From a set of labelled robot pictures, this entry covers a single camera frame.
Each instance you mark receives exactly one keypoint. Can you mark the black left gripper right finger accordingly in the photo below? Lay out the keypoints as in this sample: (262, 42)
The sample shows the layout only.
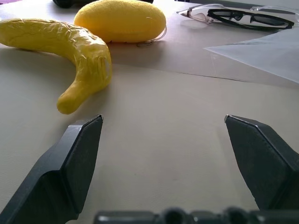
(264, 163)

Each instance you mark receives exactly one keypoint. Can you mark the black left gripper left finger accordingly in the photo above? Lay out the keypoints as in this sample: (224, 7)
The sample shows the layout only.
(53, 177)

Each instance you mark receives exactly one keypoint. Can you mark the translucent plastic sheet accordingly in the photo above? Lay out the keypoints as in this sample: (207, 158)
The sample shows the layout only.
(264, 53)

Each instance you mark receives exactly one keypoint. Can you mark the yellow plastic-wrapped toy banana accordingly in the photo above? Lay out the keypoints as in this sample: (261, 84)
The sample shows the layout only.
(77, 46)

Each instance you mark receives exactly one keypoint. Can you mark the black framed glasses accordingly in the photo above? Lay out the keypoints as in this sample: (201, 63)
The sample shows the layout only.
(252, 19)

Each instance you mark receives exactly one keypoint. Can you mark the clear framed glasses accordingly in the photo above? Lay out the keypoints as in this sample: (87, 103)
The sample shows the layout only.
(198, 14)

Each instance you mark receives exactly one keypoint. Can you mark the black object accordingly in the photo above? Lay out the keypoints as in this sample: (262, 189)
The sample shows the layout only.
(67, 2)

